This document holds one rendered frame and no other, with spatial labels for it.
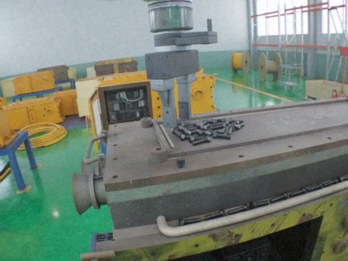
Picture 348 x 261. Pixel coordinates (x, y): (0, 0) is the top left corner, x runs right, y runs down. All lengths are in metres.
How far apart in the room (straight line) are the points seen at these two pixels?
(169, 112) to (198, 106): 2.85
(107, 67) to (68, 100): 2.34
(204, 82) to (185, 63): 2.81
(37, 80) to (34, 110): 2.86
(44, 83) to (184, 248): 8.99
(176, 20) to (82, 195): 0.49
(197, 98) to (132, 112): 0.88
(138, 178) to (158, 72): 0.23
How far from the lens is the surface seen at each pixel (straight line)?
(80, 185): 0.71
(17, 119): 6.93
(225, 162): 0.61
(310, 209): 0.73
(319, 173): 0.80
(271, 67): 11.06
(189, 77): 0.55
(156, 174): 0.57
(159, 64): 0.47
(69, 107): 7.28
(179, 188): 0.59
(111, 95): 3.32
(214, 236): 0.60
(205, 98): 3.36
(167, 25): 0.48
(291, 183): 0.74
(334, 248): 0.96
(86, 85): 6.40
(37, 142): 5.37
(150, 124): 0.88
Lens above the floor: 1.63
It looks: 19 degrees down
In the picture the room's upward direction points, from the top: 4 degrees counter-clockwise
